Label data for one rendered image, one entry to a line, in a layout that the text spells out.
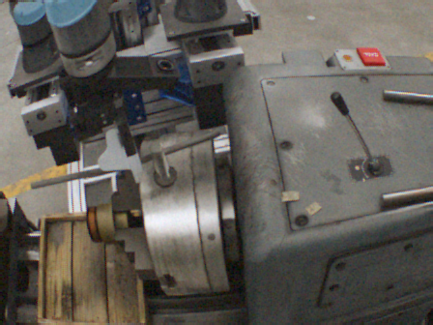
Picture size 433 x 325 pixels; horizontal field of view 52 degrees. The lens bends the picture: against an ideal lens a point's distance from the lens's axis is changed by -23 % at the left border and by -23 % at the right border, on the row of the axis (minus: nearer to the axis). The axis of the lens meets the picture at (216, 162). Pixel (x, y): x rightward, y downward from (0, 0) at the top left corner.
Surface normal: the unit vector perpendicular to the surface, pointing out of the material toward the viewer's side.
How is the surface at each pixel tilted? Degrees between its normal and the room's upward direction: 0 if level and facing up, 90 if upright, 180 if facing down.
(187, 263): 67
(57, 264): 0
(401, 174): 0
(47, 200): 0
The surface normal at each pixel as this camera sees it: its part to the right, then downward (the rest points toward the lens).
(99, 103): -0.08, -0.53
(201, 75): 0.21, 0.71
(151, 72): 0.39, -0.61
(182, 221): -0.03, -0.04
